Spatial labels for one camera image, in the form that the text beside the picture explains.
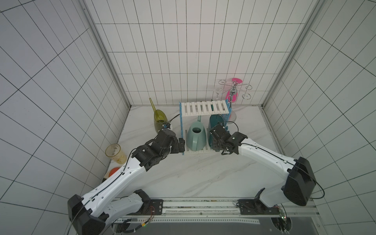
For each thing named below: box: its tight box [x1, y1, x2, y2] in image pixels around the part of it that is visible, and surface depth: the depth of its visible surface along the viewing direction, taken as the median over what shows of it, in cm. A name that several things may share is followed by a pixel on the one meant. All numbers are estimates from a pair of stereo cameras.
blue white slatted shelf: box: [179, 99, 233, 156], surface depth 85 cm
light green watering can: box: [186, 115, 207, 152], surface depth 84 cm
